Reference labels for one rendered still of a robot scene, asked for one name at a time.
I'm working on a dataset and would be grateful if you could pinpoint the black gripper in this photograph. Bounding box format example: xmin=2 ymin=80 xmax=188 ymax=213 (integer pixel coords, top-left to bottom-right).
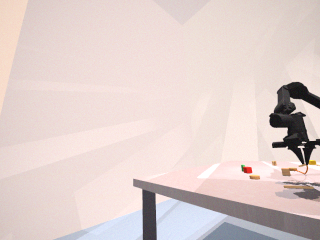
xmin=272 ymin=126 xmax=320 ymax=166

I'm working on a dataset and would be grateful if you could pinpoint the yellow round disc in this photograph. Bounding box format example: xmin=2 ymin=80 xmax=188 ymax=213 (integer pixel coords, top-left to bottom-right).
xmin=249 ymin=175 xmax=260 ymax=180

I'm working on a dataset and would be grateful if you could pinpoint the small yellow block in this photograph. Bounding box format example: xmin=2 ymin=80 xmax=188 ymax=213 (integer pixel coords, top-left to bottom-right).
xmin=308 ymin=160 xmax=317 ymax=165

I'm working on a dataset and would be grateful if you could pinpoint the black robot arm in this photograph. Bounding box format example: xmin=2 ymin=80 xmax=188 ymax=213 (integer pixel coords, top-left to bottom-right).
xmin=269 ymin=81 xmax=320 ymax=146

